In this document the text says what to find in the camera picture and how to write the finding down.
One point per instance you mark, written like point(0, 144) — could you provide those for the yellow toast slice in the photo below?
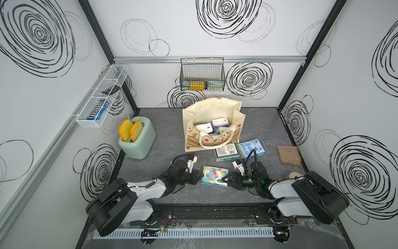
point(136, 130)
point(125, 130)

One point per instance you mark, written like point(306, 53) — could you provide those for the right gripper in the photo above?
point(237, 177)

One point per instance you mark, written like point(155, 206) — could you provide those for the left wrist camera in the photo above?
point(191, 160)

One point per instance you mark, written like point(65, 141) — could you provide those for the grey slotted cable duct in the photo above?
point(194, 233)

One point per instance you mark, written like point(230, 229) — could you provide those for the black remote on shelf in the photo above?
point(111, 90)

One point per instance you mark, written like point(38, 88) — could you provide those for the green white tissue pack under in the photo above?
point(228, 152)

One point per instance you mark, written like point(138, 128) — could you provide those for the left yellow toast slice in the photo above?
point(125, 130)

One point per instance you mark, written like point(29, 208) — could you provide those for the light blue tissue pack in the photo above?
point(205, 127)

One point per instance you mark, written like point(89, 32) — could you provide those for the mint green toaster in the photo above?
point(141, 147)

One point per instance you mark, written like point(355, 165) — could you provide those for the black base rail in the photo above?
point(217, 213)

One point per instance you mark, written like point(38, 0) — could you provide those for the green item in basket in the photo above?
point(217, 85)

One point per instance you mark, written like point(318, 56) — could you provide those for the beige round disc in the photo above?
point(294, 175)

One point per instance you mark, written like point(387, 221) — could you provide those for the blue labelled tissue pack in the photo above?
point(246, 147)

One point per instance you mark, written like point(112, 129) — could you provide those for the floral canvas tote bag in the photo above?
point(205, 111)

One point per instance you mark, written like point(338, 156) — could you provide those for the blue candy packet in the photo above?
point(98, 110)

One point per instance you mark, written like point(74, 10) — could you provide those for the right yellow toast slice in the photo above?
point(136, 130)

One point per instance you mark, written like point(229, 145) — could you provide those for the purple tissue pack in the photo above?
point(220, 123)

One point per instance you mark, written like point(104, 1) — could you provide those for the floral tissue pack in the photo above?
point(213, 176)

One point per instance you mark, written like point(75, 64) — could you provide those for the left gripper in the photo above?
point(194, 179)

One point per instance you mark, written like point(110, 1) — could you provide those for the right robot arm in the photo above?
point(309, 195)

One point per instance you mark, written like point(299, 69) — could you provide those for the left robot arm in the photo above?
point(124, 202)

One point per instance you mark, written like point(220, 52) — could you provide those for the white wire wall shelf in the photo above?
point(112, 75)

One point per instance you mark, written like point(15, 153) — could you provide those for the black wire wall basket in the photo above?
point(200, 69)

